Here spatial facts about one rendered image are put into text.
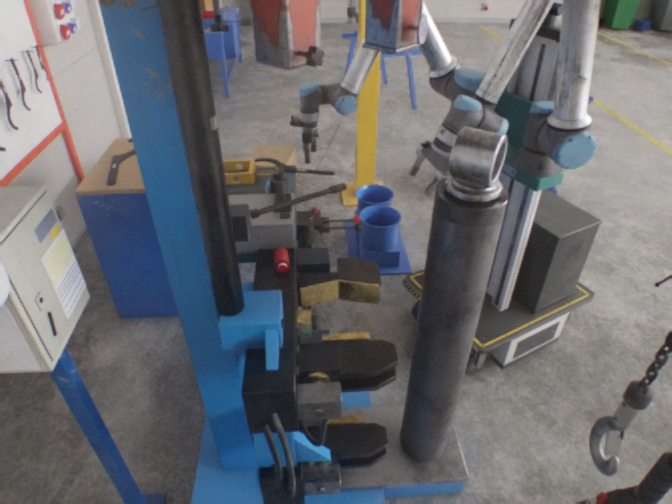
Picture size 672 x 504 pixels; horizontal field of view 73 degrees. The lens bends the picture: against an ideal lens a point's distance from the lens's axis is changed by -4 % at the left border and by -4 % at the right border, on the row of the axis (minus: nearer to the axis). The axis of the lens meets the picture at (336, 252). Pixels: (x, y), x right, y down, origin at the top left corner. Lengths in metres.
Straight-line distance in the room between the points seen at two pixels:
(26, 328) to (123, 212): 1.58
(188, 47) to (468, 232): 0.88
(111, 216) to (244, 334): 1.62
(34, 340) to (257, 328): 0.57
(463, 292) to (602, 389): 1.67
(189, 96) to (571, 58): 1.24
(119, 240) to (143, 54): 1.87
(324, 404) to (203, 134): 0.82
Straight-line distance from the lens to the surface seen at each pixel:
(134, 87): 1.25
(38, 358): 1.44
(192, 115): 1.12
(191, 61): 1.08
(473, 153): 1.36
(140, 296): 3.21
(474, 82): 2.34
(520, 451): 2.66
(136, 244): 2.95
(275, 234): 1.81
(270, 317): 1.41
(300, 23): 1.05
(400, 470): 2.30
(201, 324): 1.64
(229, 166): 2.48
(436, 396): 1.95
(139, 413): 2.82
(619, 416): 0.91
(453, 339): 1.71
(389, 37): 1.33
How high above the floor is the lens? 2.16
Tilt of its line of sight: 36 degrees down
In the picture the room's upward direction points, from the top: straight up
